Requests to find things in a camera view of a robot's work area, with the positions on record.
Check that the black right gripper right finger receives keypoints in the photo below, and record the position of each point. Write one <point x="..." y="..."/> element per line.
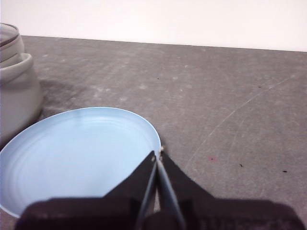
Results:
<point x="216" y="215"/>

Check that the blue plate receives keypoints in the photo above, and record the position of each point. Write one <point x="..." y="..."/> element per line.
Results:
<point x="76" y="148"/>

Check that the glass steamer lid with knob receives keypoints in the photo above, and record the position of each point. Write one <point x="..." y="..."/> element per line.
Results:
<point x="7" y="33"/>

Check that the grey-green electric steamer pot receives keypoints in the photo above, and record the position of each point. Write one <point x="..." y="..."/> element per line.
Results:
<point x="19" y="95"/>

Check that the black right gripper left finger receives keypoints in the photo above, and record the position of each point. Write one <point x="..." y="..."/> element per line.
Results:
<point x="84" y="213"/>

